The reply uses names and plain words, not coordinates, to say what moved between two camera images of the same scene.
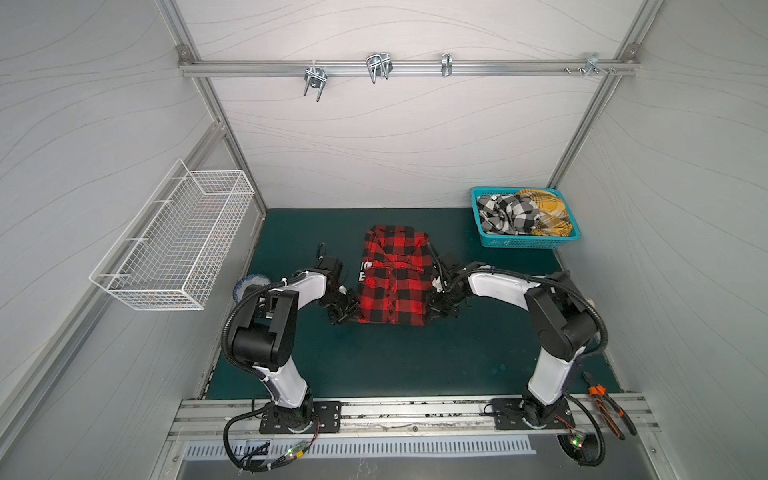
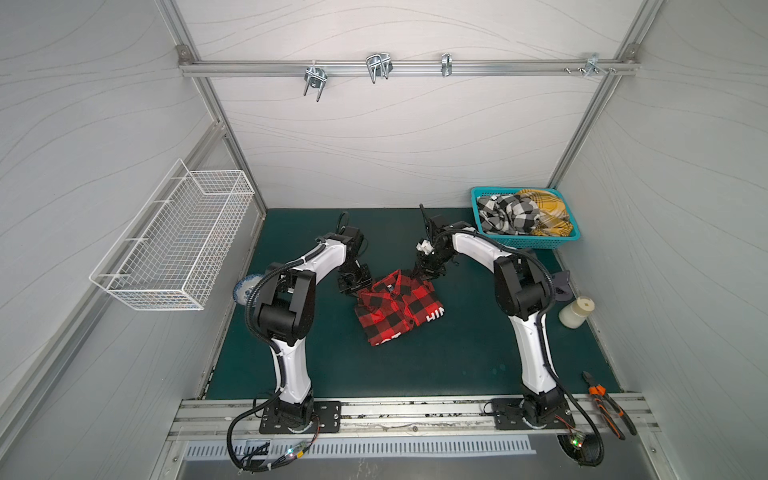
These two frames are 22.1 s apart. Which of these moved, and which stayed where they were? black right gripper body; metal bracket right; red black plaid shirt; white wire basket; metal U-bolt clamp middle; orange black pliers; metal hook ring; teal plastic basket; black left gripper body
Moved: red black plaid shirt; black right gripper body; black left gripper body
Stayed: metal bracket right; teal plastic basket; metal hook ring; metal U-bolt clamp middle; white wire basket; orange black pliers
